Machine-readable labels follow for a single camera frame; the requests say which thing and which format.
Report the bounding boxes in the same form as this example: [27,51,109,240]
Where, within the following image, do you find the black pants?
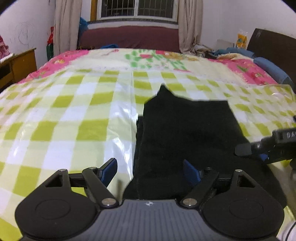
[123,85,287,206]

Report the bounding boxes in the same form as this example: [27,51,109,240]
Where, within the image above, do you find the gloved right hand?
[277,221,296,241]

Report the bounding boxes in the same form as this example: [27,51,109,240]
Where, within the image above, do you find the yellow checkered plastic sheet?
[1,69,295,240]

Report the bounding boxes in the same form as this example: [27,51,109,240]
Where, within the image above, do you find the blue pillow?
[253,57,294,87]

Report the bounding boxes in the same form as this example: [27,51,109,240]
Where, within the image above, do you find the dark wooden headboard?
[247,28,296,82]

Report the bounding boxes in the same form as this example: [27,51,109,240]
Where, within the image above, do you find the yellow snack bag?
[235,30,247,49]

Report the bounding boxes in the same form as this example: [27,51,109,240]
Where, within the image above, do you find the floral pink bedspread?
[21,48,276,85]

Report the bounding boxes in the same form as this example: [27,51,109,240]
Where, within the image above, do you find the maroon sofa bench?
[77,26,180,52]

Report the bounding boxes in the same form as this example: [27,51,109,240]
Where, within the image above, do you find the wooden side cabinet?
[0,48,37,90]

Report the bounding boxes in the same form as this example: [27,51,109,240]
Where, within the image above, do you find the red green hanging bag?
[46,26,54,61]

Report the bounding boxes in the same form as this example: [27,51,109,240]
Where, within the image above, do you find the beige right curtain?
[178,0,203,53]

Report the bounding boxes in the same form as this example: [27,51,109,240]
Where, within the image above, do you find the beige curtain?
[53,0,82,56]
[178,0,203,53]

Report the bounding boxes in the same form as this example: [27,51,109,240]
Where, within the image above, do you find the blue cloth by curtain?
[78,17,88,38]

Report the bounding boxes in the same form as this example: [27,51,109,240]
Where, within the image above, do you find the window with metal grille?
[91,0,179,23]

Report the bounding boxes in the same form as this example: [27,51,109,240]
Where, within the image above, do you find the beige left curtain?
[53,0,82,56]

